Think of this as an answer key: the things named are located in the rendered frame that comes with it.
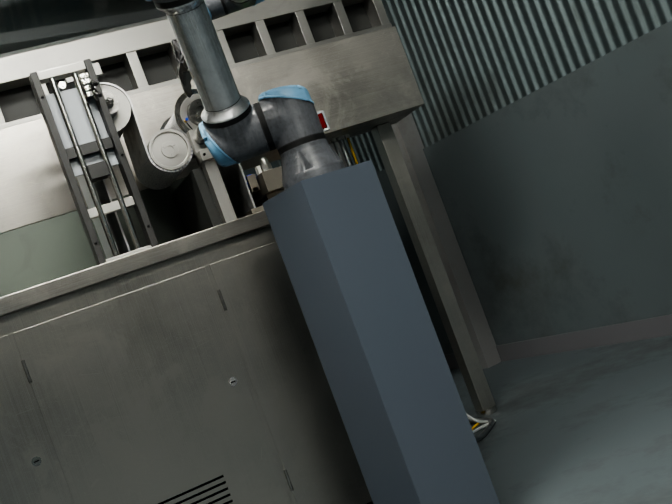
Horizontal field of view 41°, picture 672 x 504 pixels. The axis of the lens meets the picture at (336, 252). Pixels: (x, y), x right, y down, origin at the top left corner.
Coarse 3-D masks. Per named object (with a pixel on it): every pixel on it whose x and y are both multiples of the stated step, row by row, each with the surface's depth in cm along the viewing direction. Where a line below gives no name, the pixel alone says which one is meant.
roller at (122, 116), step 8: (104, 88) 254; (112, 88) 255; (120, 96) 255; (120, 104) 255; (128, 104) 256; (120, 112) 255; (128, 112) 255; (120, 120) 254; (128, 120) 255; (120, 128) 254; (120, 136) 266
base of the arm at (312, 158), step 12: (288, 144) 207; (300, 144) 206; (312, 144) 207; (324, 144) 208; (288, 156) 208; (300, 156) 206; (312, 156) 206; (324, 156) 206; (336, 156) 212; (288, 168) 207; (300, 168) 206; (312, 168) 204; (324, 168) 205; (336, 168) 207; (288, 180) 207; (300, 180) 205
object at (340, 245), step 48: (288, 192) 204; (336, 192) 202; (288, 240) 210; (336, 240) 200; (384, 240) 206; (336, 288) 199; (384, 288) 203; (336, 336) 205; (384, 336) 201; (432, 336) 207; (336, 384) 211; (384, 384) 198; (432, 384) 204; (384, 432) 200; (432, 432) 202; (384, 480) 206; (432, 480) 199; (480, 480) 206
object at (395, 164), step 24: (384, 144) 336; (408, 192) 336; (408, 216) 336; (432, 240) 337; (432, 264) 335; (432, 288) 338; (456, 312) 336; (456, 336) 334; (480, 384) 335; (480, 408) 334
